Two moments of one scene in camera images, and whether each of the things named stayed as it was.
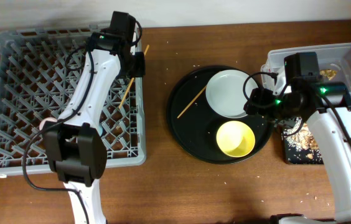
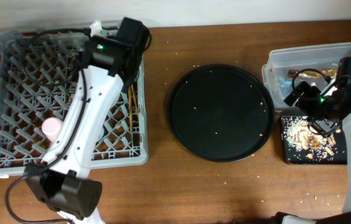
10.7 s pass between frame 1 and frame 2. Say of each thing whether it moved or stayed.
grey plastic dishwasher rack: stayed
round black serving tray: stayed
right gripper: moved
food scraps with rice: stayed
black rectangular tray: stayed
